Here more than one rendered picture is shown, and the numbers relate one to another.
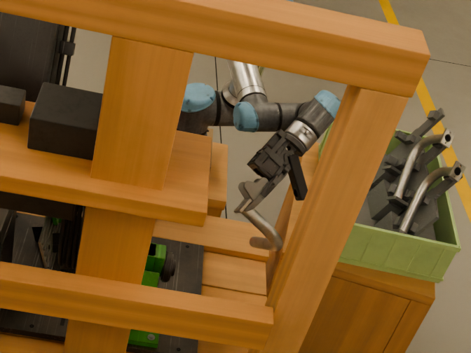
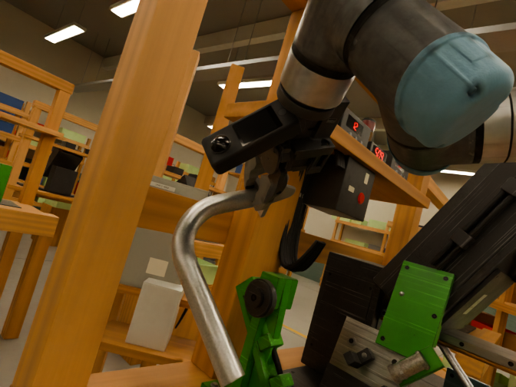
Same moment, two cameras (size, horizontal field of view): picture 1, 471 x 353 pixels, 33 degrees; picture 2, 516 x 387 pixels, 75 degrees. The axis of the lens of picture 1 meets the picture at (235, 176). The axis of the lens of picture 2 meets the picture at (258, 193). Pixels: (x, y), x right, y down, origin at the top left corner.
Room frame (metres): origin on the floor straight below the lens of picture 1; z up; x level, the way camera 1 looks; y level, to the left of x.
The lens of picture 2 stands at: (1.94, -0.36, 1.26)
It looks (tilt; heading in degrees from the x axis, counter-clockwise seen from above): 5 degrees up; 144
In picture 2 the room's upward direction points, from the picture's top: 16 degrees clockwise
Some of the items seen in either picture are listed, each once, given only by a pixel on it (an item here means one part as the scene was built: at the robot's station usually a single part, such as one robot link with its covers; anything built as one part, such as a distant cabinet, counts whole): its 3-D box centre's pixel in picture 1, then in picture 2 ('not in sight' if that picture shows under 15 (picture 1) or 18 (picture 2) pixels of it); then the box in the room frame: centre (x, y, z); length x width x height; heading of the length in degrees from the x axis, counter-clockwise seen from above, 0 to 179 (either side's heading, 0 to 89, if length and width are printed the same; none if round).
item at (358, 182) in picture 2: (41, 169); (339, 187); (1.28, 0.40, 1.42); 0.17 x 0.12 x 0.15; 100
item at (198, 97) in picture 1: (195, 107); not in sight; (2.18, 0.19, 1.09); 0.13 x 0.12 x 0.14; 115
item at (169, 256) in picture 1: (169, 267); (258, 297); (1.42, 0.09, 1.12); 0.07 x 0.03 x 0.08; 10
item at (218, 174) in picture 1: (181, 167); not in sight; (2.19, 0.19, 0.83); 0.32 x 0.32 x 0.04; 10
